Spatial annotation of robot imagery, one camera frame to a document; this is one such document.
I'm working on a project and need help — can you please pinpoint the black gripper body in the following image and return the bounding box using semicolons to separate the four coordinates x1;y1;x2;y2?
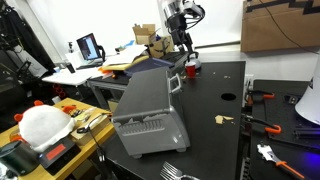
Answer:
166;13;188;40

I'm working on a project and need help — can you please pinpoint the grey microwave door with handle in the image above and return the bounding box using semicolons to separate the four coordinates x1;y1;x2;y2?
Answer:
167;73;192;150

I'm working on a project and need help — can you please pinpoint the grey microwave oven body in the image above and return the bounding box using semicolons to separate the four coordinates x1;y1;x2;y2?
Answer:
111;66;188;160

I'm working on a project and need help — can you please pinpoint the printed cardboard box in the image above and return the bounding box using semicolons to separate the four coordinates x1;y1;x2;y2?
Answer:
147;35;175;59

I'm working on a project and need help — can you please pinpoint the red plastic cup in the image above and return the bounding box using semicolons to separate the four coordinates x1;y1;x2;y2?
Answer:
184;61;198;79

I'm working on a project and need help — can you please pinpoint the open cardboard box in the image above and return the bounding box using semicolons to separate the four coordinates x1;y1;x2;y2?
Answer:
132;23;158;46

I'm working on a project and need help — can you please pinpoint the blue plastic bin lid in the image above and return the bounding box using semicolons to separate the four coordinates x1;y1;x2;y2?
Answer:
123;57;175;77

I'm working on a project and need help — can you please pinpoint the white paper stack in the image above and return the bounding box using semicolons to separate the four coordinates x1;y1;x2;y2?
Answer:
102;44;148;67

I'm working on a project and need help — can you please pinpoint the yellow foam board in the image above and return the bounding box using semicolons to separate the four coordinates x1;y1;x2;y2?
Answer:
99;54;150;72

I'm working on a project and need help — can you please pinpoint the torn paper scrap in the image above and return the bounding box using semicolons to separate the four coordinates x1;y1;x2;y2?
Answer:
214;114;235;126

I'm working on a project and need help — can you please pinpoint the black clamp with orange tip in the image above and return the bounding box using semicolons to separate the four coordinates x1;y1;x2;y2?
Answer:
245;89;276;106
242;113;283;136

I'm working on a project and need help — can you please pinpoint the open laptop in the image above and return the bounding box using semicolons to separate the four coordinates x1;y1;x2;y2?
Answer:
75;32;105;68

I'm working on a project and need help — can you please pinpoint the large cardboard sheet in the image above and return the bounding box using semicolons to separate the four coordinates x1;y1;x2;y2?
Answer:
240;0;320;53

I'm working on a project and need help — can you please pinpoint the black phone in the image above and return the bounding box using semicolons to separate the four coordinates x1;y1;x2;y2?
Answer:
65;62;77;75

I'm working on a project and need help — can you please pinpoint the white desk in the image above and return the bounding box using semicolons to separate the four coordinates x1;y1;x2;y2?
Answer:
41;65;105;87

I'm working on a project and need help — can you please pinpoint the black perforated breadboard plate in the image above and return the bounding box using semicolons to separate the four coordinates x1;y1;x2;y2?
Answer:
249;78;320;180

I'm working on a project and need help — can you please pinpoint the silver fork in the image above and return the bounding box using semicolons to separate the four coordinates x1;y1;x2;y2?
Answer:
159;161;200;180

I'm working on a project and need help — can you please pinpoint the black hanging jacket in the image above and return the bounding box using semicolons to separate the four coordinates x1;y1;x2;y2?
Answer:
0;0;57;73

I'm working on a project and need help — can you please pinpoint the white plush with orange ears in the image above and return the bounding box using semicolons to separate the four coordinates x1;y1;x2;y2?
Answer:
13;99;78;153

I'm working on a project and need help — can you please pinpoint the black digital scale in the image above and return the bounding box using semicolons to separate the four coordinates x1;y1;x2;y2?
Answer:
37;135;82;177

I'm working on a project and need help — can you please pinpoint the black mug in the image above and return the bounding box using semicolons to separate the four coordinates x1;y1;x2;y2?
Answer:
0;140;41;177

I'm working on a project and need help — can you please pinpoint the silver kettle with black handle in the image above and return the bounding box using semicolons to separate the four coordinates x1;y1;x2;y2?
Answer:
186;51;202;71

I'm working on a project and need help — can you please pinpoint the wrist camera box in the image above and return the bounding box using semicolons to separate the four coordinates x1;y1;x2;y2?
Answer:
182;0;206;19

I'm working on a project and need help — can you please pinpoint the thin black wall cable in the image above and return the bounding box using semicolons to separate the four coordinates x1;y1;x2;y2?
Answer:
259;0;320;56

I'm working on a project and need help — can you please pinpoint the orange handled metal wrench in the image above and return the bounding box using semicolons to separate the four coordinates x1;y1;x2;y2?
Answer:
256;143;306;180

